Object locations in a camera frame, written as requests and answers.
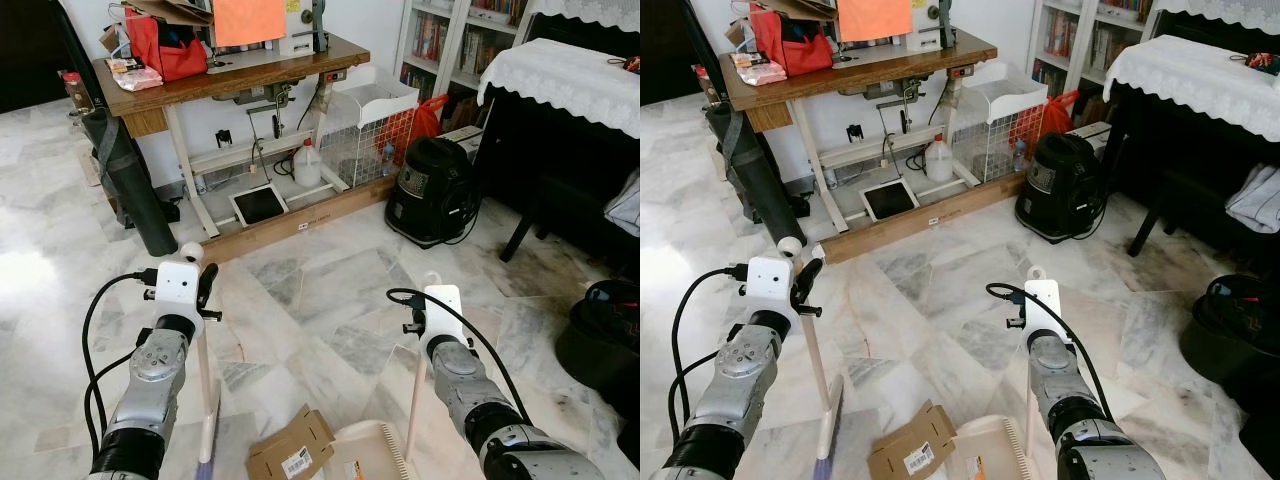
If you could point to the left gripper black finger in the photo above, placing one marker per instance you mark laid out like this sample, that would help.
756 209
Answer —
807 282
207 285

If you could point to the brown cardboard box with label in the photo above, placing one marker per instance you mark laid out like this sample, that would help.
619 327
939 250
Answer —
285 445
905 445

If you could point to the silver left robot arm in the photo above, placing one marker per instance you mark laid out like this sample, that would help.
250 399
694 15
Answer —
150 380
740 375

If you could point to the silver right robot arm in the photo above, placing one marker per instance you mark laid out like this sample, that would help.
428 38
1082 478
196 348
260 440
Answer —
460 385
1055 375

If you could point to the black white foot pedal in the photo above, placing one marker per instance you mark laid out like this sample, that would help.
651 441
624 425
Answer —
260 205
890 200

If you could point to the black rolled mat bag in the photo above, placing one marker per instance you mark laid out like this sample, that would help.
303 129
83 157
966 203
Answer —
135 190
760 185

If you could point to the long wooden board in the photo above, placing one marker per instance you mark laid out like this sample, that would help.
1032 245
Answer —
930 218
300 222

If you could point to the black vacuum cleaner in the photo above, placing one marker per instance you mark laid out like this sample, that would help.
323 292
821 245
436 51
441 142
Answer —
432 190
1062 185

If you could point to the white plastic jug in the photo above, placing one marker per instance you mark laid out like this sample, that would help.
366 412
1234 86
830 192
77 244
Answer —
307 168
938 163

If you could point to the clear water bottle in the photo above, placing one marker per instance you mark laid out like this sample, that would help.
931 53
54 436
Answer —
388 162
1019 157

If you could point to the white printed carton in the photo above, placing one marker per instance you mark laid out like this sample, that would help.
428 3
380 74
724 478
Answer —
1095 132
465 135

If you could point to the grey folded cap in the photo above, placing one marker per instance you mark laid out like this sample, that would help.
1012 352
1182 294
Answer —
625 205
1255 200

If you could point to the wooden top sewing table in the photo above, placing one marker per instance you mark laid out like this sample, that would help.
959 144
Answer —
230 80
860 72

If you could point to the black upright piano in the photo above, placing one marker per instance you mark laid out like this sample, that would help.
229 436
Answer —
1190 170
560 170

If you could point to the black padded piano stool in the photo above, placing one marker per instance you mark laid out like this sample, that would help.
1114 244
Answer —
630 430
1265 430

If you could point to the clear snack packet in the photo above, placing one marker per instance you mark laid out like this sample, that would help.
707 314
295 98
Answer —
758 68
135 75

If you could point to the red fabric bag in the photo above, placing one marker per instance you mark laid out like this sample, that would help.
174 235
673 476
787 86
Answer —
795 45
170 50

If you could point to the white sewing machine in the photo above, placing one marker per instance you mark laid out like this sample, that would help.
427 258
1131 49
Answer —
925 35
300 42

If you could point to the orange paper sheet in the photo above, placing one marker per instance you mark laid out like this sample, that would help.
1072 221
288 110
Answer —
250 20
873 18

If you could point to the brown cardboard piece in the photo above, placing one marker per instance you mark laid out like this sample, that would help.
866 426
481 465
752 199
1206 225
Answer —
795 8
170 10

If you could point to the white bookshelf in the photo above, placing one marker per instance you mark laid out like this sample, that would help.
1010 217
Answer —
435 40
1065 35

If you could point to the white lace cloth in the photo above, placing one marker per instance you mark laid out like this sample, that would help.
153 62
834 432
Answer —
1190 75
570 80
590 12
1220 12

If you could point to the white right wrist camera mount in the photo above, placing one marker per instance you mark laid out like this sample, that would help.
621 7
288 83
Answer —
1042 305
443 310

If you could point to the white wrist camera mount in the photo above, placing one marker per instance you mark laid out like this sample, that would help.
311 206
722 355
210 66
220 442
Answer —
770 282
443 310
178 288
1042 305

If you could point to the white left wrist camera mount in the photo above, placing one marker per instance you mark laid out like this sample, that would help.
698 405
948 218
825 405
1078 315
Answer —
770 282
178 288

